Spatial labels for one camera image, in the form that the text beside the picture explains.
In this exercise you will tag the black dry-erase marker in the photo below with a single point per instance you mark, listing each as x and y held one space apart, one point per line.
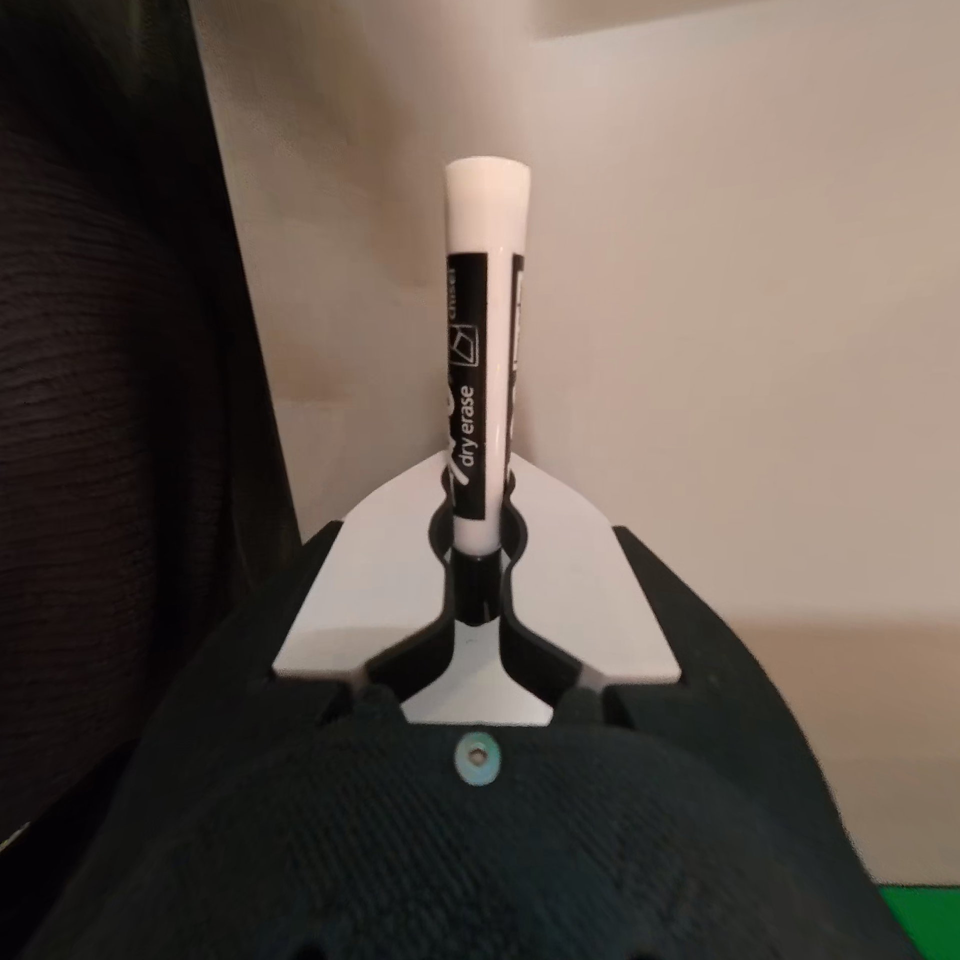
487 225

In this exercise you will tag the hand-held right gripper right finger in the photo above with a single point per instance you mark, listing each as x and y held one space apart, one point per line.
600 600

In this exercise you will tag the green plastic bin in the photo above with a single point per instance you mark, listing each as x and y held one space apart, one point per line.
922 926

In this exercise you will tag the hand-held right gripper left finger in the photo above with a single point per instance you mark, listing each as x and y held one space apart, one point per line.
352 600

